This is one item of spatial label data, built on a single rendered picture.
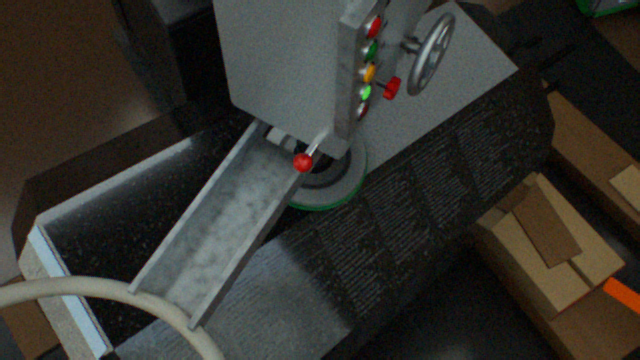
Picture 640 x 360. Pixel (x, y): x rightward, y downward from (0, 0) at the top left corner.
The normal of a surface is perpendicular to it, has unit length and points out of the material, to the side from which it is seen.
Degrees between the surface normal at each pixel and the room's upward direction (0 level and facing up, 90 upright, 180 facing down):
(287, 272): 45
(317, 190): 0
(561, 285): 0
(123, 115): 0
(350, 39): 90
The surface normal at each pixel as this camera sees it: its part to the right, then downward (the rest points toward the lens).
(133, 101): 0.00, -0.44
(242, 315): 0.43, 0.20
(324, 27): -0.51, 0.77
